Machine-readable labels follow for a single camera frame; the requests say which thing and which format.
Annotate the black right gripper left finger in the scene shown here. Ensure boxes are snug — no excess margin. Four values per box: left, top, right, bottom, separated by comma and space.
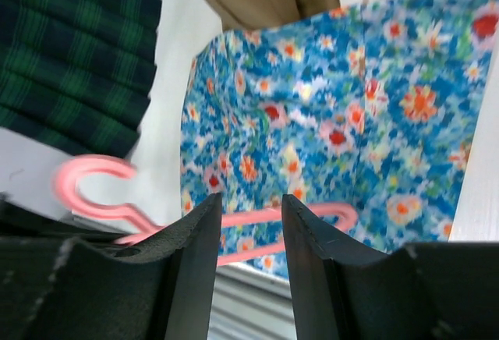
1, 194, 221, 339

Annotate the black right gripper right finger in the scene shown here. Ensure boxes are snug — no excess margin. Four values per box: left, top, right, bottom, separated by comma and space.
281, 195, 498, 339

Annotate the pink plastic hanger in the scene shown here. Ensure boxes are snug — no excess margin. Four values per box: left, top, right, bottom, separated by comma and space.
54, 154, 358, 267

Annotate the blue floral skirt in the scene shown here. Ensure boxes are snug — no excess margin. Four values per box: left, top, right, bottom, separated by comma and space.
180, 0, 498, 277

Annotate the dark green plaid skirt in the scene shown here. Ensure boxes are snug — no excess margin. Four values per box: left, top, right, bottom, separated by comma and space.
1, 0, 161, 158

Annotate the aluminium mounting rail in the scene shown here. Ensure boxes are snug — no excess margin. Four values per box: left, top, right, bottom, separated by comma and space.
207, 264, 296, 339

